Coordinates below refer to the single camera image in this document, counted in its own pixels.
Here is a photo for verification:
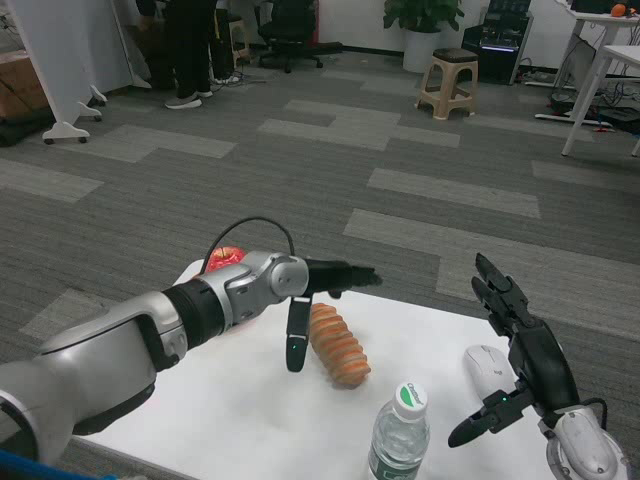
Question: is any ridged brown bread roll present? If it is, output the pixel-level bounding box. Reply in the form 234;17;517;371
308;302;372;390

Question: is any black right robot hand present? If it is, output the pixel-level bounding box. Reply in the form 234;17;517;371
447;252;581;449

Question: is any black office chair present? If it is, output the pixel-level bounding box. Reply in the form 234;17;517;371
257;0;344;75

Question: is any white partition on castors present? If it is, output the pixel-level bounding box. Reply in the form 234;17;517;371
9;0;152;146

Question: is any white computer mouse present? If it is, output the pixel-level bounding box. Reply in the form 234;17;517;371
462;344;521;404

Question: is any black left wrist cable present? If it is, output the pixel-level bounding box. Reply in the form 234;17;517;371
197;215;296;276

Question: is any green leafy plant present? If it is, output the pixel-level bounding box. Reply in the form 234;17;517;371
382;0;466;34

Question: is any bending person in black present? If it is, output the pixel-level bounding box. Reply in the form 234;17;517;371
134;0;176;91

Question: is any white empty desk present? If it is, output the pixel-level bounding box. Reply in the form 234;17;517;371
560;44;640;157

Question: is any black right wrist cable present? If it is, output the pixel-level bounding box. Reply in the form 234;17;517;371
579;397;609;431

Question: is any brown cardboard box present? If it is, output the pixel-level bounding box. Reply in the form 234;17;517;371
0;49;51;121

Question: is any small beige stool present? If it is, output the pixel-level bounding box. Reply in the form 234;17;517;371
227;14;254;66

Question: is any person in black trousers grey shoes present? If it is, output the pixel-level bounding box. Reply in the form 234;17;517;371
164;0;219;110

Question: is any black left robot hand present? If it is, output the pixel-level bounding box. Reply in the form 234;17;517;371
284;257;384;374

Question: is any blue cable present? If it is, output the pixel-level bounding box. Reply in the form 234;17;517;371
0;447;66;480

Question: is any person in black white shoes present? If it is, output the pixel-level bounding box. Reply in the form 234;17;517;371
212;0;242;85

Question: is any beige plastic stool dark seat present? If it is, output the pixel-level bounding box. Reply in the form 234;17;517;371
415;47;480;120

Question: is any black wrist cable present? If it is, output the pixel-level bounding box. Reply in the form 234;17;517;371
197;215;296;276
579;397;609;431

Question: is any clear water bottle green label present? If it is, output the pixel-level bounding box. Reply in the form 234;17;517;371
367;380;431;480

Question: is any red apple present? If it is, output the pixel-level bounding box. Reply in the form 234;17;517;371
206;244;247;274

